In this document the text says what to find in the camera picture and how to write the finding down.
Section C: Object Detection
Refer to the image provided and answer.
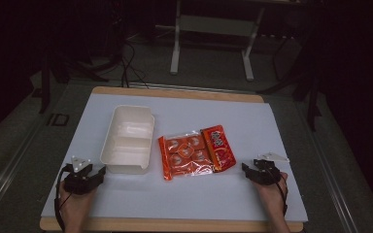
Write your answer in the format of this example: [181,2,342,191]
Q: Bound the black tripod stand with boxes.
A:
[38,45,111,115]
[255,28,323,132]

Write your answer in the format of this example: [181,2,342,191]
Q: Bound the white metal stand frame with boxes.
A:
[169,0,267,83]

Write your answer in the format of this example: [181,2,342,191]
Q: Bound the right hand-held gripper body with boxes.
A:
[253,151,290,186]

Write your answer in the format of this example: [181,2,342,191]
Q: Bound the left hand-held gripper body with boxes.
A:
[63,155,95,196]

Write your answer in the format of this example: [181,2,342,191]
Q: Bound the orange snack bag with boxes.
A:
[157,124,238,182]

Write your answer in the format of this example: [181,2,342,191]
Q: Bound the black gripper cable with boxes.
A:
[269,168,288,217]
[53,163,76,233]

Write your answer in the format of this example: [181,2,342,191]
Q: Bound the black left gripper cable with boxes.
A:
[53,163,76,233]

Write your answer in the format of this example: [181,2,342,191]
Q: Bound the person's right hand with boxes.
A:
[252,171,289,216]

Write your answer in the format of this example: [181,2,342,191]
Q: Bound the person's left hand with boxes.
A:
[58,180,99,225]

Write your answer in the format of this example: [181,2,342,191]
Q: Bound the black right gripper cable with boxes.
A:
[269,168,288,217]

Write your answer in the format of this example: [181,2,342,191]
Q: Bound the white plastic divided container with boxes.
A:
[99,104,156,176]

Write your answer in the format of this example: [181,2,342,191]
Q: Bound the white table cover sheet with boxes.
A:
[40,92,309,223]

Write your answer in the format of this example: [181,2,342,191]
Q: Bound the black floor cables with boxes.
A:
[119,38,152,89]

